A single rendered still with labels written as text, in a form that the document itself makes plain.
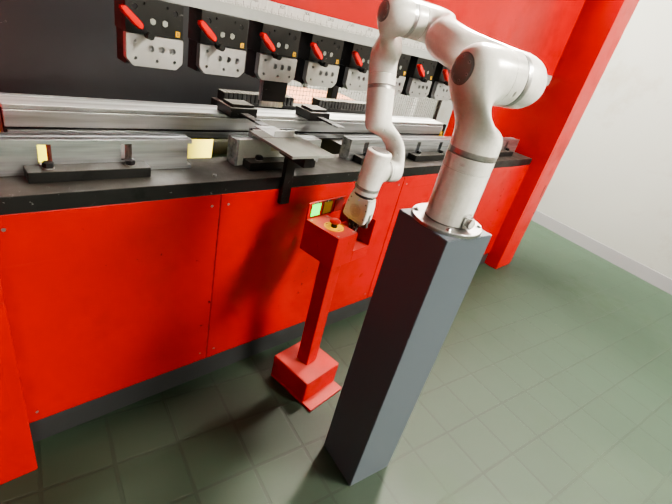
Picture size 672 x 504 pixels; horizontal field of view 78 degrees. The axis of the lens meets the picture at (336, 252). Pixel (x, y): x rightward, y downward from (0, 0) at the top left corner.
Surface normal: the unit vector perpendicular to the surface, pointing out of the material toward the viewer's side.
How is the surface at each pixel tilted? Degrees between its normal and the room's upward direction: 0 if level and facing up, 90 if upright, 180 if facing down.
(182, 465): 0
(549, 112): 90
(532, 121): 90
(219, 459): 0
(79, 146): 90
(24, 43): 90
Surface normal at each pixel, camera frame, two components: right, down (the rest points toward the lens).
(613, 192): -0.82, 0.11
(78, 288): 0.65, 0.49
